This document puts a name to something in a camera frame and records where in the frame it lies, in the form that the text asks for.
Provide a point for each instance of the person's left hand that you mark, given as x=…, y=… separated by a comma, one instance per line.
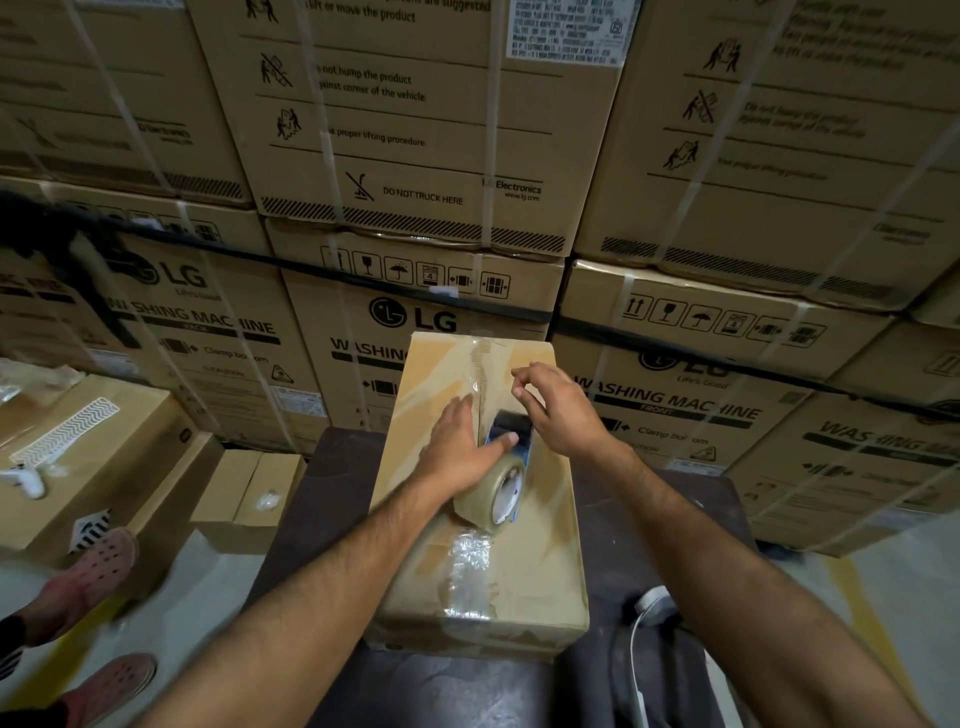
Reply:
x=457, y=457

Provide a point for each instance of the person's right hand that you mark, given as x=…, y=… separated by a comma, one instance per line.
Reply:
x=570, y=420

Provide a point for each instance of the clear tape roll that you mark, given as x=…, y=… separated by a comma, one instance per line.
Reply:
x=487, y=502

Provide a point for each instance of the brown taped cardboard box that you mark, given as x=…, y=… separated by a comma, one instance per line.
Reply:
x=427, y=375

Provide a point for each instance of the person's left forearm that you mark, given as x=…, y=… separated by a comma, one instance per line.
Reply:
x=300, y=622

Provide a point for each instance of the person's right forearm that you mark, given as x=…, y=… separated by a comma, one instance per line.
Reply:
x=750, y=592

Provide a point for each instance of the small plain cardboard box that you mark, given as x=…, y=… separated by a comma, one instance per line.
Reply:
x=225, y=495

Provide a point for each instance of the cardboard box with arrow label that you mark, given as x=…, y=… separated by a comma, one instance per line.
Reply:
x=180, y=495

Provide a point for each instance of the cardboard box with zigzag print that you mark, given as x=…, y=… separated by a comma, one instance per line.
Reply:
x=127, y=457

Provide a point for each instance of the plain brown cardboard box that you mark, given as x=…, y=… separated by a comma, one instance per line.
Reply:
x=22, y=427

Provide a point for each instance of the white VR headset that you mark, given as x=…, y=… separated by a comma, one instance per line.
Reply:
x=652, y=600

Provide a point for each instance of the stack of large printed cartons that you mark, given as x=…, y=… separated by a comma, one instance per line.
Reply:
x=420, y=112

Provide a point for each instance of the clear plastic bag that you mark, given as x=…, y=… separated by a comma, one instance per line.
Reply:
x=45, y=375

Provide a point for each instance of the white handheld controller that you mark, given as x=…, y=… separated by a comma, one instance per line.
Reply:
x=30, y=484

